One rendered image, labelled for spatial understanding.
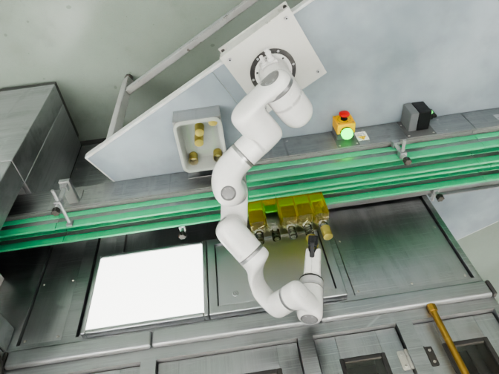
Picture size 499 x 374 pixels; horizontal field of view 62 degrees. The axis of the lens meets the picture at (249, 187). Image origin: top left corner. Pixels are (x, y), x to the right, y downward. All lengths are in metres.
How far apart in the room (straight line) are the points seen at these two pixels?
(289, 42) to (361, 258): 0.81
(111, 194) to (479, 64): 1.47
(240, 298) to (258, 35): 0.87
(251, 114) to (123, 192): 0.76
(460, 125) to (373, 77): 0.40
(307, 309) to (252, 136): 0.51
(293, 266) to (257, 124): 0.62
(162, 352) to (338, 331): 0.56
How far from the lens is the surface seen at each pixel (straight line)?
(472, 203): 2.28
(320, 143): 1.62
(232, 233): 1.17
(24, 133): 1.97
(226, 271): 1.55
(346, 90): 1.62
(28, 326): 1.72
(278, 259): 1.56
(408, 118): 1.70
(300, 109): 1.16
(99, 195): 1.73
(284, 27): 1.40
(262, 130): 1.13
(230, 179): 1.14
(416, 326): 1.50
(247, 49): 1.39
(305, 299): 1.21
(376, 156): 1.59
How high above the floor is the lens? 2.12
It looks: 50 degrees down
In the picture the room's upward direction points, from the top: 170 degrees clockwise
